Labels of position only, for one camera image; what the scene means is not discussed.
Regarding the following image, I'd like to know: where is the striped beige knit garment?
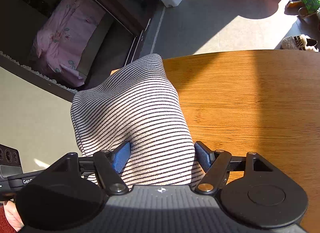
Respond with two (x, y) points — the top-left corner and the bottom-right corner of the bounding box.
(71, 54), (204, 187)

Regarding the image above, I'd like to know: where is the person's left hand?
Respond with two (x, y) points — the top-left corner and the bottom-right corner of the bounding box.
(3, 200), (24, 232)

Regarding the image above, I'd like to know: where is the pink floral bed sheet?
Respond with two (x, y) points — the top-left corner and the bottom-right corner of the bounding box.
(33, 0), (105, 87)

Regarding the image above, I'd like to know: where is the beige fuzzy slipper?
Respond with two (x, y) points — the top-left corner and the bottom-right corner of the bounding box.
(280, 34), (319, 52)

